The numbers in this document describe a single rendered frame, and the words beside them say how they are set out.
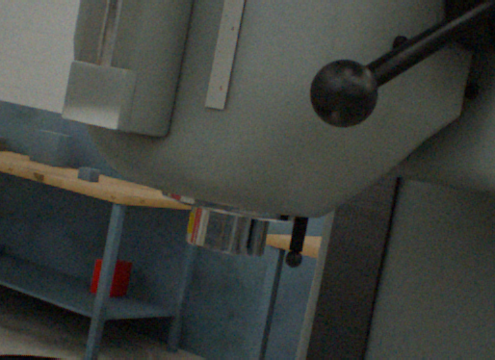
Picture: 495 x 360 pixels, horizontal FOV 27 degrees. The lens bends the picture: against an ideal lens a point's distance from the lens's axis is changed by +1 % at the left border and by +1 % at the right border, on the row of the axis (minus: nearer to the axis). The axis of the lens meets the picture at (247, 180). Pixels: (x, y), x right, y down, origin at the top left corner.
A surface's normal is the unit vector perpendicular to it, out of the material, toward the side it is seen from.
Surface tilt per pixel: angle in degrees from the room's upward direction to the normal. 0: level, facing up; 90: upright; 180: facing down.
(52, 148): 90
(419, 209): 90
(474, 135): 90
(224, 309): 90
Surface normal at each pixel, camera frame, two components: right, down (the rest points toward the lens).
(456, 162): -0.61, 0.08
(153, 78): 0.79, 0.18
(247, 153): -0.04, 0.48
